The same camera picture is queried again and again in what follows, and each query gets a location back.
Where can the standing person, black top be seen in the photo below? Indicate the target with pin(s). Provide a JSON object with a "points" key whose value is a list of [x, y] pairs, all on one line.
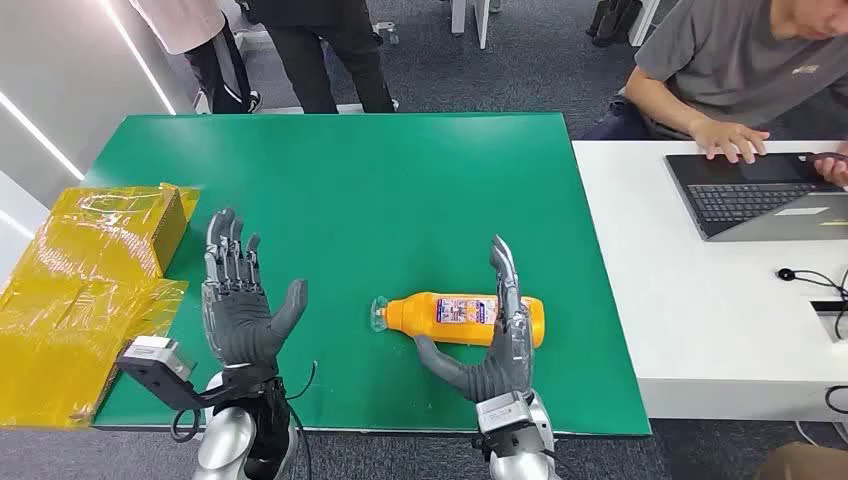
{"points": [[331, 53]]}

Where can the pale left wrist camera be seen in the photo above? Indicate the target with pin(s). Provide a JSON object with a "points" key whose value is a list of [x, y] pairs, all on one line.
{"points": [[159, 364]]}

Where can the seated person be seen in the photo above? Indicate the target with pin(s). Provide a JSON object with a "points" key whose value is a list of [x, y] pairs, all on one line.
{"points": [[722, 60]]}

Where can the white desk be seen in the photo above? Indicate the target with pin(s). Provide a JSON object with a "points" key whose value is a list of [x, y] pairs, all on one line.
{"points": [[702, 311]]}

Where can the dark phone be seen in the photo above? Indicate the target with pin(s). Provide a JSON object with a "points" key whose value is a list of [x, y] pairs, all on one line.
{"points": [[827, 157]]}

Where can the dark grey laptop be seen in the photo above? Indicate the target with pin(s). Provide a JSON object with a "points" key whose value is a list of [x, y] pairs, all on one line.
{"points": [[748, 195]]}

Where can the seated person's right hand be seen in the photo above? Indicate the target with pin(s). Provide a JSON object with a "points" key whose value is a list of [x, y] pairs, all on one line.
{"points": [[729, 139]]}

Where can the standing person, pink top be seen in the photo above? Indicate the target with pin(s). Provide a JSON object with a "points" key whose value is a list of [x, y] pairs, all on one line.
{"points": [[199, 46]]}

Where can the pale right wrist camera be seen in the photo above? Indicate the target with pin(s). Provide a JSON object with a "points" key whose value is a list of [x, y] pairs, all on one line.
{"points": [[503, 414]]}

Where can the green table mat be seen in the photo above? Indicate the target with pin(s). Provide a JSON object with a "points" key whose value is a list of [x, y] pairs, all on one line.
{"points": [[397, 199]]}

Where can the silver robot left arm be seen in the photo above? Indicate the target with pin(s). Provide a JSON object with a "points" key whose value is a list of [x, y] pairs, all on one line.
{"points": [[228, 444]]}

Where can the seated person's left hand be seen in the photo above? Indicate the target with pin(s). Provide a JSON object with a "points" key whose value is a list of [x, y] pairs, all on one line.
{"points": [[836, 171]]}

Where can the yellow taped cardboard box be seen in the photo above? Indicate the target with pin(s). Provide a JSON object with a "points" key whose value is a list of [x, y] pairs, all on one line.
{"points": [[73, 298]]}

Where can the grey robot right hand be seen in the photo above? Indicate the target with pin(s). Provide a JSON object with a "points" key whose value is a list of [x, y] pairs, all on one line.
{"points": [[507, 364]]}

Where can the white furniture leg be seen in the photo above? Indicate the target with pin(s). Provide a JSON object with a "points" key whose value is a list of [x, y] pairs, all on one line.
{"points": [[478, 20]]}

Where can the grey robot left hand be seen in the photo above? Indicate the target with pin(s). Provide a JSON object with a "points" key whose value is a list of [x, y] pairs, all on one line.
{"points": [[238, 318]]}

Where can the orange bottle with clear cap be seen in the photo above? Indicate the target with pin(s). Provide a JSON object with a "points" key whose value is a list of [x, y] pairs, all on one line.
{"points": [[457, 318]]}

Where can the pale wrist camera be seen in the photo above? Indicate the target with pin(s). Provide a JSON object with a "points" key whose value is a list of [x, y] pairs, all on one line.
{"points": [[159, 364], [503, 414]]}

